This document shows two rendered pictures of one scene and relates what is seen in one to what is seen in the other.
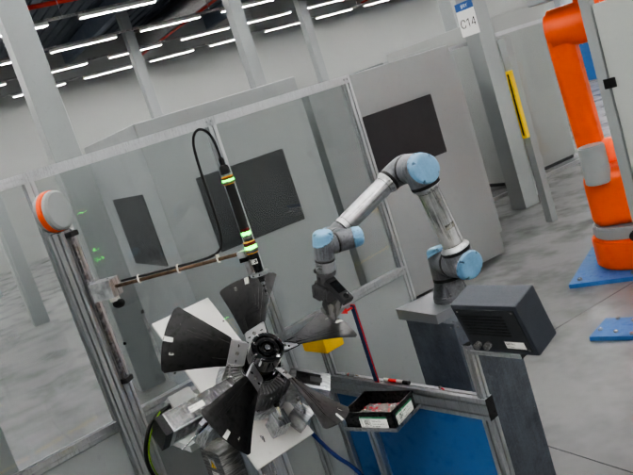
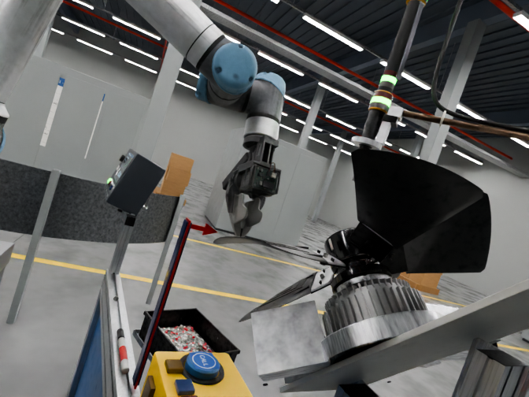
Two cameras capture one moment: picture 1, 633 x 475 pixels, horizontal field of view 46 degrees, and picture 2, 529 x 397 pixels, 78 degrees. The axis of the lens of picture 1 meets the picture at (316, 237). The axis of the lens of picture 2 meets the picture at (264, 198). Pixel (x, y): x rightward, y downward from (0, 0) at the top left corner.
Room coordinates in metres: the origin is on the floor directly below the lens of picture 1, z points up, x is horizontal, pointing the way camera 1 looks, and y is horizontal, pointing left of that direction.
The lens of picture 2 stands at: (3.39, 0.13, 1.30)
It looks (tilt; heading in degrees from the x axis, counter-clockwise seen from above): 3 degrees down; 186
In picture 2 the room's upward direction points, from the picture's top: 19 degrees clockwise
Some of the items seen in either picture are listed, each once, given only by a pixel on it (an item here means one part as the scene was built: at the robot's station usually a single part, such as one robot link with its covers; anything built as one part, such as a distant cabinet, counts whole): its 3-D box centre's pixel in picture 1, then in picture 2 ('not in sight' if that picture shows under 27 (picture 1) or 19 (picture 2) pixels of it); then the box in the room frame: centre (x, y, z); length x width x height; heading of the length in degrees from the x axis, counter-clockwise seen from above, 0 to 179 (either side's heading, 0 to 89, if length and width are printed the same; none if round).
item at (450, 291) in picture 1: (448, 286); not in sight; (2.99, -0.46, 1.09); 0.15 x 0.15 x 0.10
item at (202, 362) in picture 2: not in sight; (202, 365); (3.03, 0.09, 1.08); 0.04 x 0.04 x 0.02
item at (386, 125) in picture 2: (252, 262); (376, 127); (2.61, 0.24, 1.50); 0.09 x 0.07 x 0.10; 71
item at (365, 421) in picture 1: (380, 409); (187, 343); (2.59, -0.03, 0.84); 0.22 x 0.17 x 0.07; 52
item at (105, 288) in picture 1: (105, 288); not in sight; (2.82, 0.82, 1.55); 0.10 x 0.07 x 0.08; 71
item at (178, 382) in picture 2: not in sight; (184, 387); (3.07, 0.08, 1.07); 0.02 x 0.02 x 0.01; 36
